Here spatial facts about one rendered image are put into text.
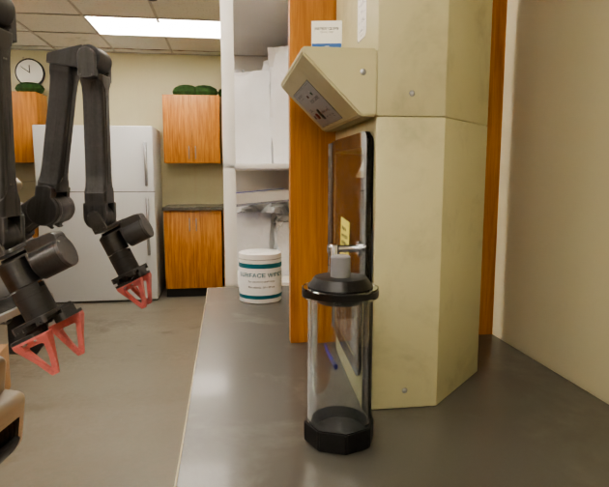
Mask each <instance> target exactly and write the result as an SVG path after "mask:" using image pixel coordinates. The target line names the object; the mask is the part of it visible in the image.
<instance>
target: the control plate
mask: <svg viewBox="0 0 609 487"><path fill-rule="evenodd" d="M309 91H310V92H311V93H312V94H313V96H312V95H311V94H310V93H309ZM306 95H308V96H309V99H308V98H307V97H306ZM293 97H294V98H295V99H296V100H297V101H298V102H299V104H300V105H301V106H302V107H303V108H304V109H305V110H306V111H307V112H308V113H309V114H310V115H311V116H312V117H313V118H314V116H315V113H317V114H318V115H319V113H318V112H317V111H316V109H318V110H319V111H320V112H322V111H321V110H324V108H325V109H326V106H327V107H328V108H329V109H330V110H328V111H327V112H325V114H324V113H323V115H324V116H325V117H326V118H327V119H323V118H322V117H321V116H320V115H319V116H320V117H321V119H320V120H319V119H318V118H317V117H316V116H315V117H316V118H317V119H318V120H317V119H315V118H314V119H315V120H316V121H317V122H318V124H319V125H320V126H321V127H322V128H323V127H325V126H327V125H329V124H331V123H333V122H335V121H338V120H340V119H342V117H341V116H340V115H339V114H338V113H337V112H336V111H335V109H334V108H333V107H332V106H331V105H330V104H329V103H328V102H327V101H326V100H325V99H324V98H323V97H322V96H321V94H320V93H319V92H318V91H317V90H316V89H315V88H314V87H313V86H312V85H311V84H310V83H309V82H308V81H306V82H305V83H304V84H303V85H302V86H301V88H300V89H299V90H298V91H297V92H296V94H295V95H294V96H293Z"/></svg>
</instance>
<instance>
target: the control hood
mask: <svg viewBox="0 0 609 487"><path fill-rule="evenodd" d="M306 81H308V82H309V83H310V84H311V85H312V86H313V87H314V88H315V89H316V90H317V91H318V92H319V93H320V94H321V96H322V97H323V98H324V99H325V100H326V101H327V102H328V103H329V104H330V105H331V106H332V107H333V108H334V109H335V111H336V112H337V113H338V114H339V115H340V116H341V117H342V119H340V120H338V121H335V122H333V123H331V124H329V125H327V126H325V127H323V128H322V127H321V126H320V125H319V124H318V122H317V121H316V120H315V119H314V118H313V117H312V116H311V115H310V114H309V113H308V112H307V111H306V110H305V109H304V108H303V107H302V106H301V105H300V104H299V102H298V101H297V100H296V99H295V98H294V97H293V96H294V95H295V94H296V92H297V91H298V90H299V89H300V88H301V86H302V85H303V84H304V83H305V82H306ZM280 85H281V88H282V89H283V90H284V91H285V92H286V93H287V94H288V95H289V96H290V97H291V98H292V99H293V101H294V102H295V103H296V104H297V105H298V106H299V107H300V108H301V109H302V110H303V111H304V112H305V113H306V114H307V115H308V116H309V117H310V118H311V119H312V120H313V122H314V123H315V124H316V125H317V126H318V127H319V128H320V129H321V130H323V131H324V132H335V131H338V130H340V129H344V128H347V127H349V126H352V125H354V124H356V123H359V122H361V121H364V120H366V119H369V118H372V117H374V115H376V98H377V50H375V48H354V47H325V46H304V47H303V48H302V49H301V50H300V52H299V54H298V55H297V57H296V59H295V60H294V62H293V64H292V65H291V67H290V69H289V71H288V72H287V74H286V75H285V76H284V78H283V80H282V81H281V83H280Z"/></svg>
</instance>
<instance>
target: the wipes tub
mask: <svg viewBox="0 0 609 487"><path fill-rule="evenodd" d="M239 291H240V301H242V302H246V303H253V304H265V303H273V302H277V301H280V300H281V251H280V250H277V249H268V248H256V249H246V250H241V251H239Z"/></svg>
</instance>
